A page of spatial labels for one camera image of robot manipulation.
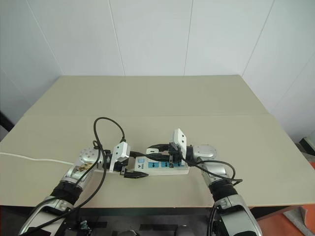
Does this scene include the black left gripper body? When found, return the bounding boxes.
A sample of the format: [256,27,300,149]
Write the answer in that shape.
[114,151,135,175]

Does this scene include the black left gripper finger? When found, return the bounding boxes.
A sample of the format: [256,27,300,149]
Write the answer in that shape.
[129,150,149,159]
[120,170,149,179]

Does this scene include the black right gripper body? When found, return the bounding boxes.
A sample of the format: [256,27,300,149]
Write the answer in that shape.
[168,142,183,165]

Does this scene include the white power strip blue sockets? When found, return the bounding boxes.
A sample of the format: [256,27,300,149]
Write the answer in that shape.
[94,156,189,177]

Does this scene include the dark box on floor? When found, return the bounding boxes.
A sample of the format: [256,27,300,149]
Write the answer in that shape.
[298,132,315,158]

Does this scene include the grey floor mat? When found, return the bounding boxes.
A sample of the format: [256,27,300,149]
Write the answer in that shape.
[282,206,315,225]

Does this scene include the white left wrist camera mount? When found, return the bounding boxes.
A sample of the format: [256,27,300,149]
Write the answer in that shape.
[109,142,130,173]

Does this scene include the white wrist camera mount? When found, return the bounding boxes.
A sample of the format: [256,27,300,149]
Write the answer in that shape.
[109,142,130,173]
[172,128,189,153]

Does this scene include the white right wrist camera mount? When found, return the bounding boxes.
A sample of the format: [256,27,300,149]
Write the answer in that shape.
[172,128,189,153]

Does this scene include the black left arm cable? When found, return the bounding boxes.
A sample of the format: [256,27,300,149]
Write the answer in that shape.
[20,117,127,236]

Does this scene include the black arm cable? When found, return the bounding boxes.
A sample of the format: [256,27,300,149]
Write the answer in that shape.
[182,157,244,188]
[20,117,127,236]

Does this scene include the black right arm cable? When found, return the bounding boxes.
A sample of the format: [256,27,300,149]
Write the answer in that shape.
[182,157,244,188]

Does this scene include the black table frame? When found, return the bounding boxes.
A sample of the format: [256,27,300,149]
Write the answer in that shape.
[72,205,293,223]

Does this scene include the white power strip cable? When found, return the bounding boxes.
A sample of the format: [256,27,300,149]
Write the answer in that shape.
[0,152,75,165]

